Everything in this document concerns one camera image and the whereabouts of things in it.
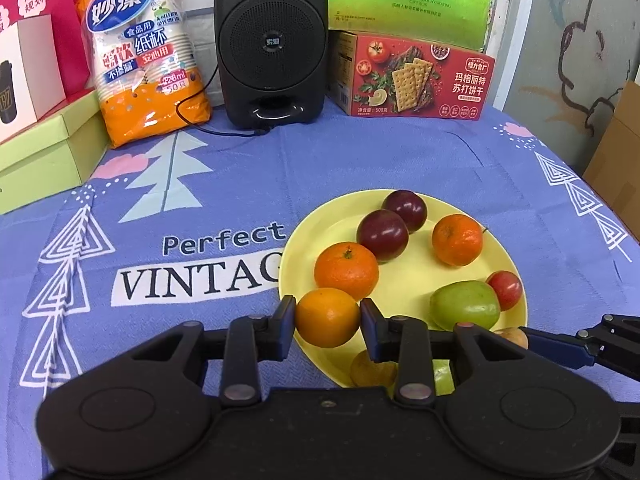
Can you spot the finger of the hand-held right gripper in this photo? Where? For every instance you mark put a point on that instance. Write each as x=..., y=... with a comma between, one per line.
x=550, y=347

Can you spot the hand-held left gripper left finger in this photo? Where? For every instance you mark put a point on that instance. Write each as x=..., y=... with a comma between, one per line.
x=287, y=325

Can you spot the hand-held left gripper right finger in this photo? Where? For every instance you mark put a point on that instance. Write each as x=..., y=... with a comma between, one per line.
x=371, y=330

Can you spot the brown kiwi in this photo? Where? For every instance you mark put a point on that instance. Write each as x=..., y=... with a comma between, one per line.
x=515, y=337
x=370, y=371

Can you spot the small orange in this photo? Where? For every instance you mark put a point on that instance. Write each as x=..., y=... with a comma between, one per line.
x=327, y=317

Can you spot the large orange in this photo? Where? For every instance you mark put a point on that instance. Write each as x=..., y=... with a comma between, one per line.
x=346, y=270
x=457, y=240

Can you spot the yellow plastic plate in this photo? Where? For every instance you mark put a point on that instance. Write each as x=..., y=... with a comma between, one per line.
x=420, y=280

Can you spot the small red plum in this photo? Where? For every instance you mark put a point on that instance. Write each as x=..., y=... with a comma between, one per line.
x=506, y=290

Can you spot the green apple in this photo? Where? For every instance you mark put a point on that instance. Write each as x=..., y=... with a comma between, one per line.
x=465, y=305
x=443, y=377

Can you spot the dark purple plum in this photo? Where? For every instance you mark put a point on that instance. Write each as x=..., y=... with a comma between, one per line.
x=382, y=235
x=404, y=210

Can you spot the blue printed tablecloth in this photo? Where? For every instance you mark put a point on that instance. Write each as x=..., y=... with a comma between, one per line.
x=400, y=160

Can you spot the flat brown cardboard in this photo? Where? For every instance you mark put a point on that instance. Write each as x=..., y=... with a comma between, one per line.
x=620, y=170

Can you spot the red cracker box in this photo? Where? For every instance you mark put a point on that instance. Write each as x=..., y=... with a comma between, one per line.
x=425, y=80

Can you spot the black speaker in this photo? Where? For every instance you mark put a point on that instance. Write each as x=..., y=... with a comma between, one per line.
x=272, y=40

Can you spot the light green lidded box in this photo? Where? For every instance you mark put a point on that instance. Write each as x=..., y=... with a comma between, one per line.
x=45, y=160

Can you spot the orange paper cup pack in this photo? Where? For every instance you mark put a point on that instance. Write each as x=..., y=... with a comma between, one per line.
x=145, y=60

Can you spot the shiny green gift box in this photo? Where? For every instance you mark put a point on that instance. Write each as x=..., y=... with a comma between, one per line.
x=410, y=5

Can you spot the white cup carton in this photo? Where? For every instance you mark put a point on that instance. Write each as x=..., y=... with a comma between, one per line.
x=25, y=60

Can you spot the white door frame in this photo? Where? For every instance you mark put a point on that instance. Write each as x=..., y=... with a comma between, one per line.
x=517, y=35

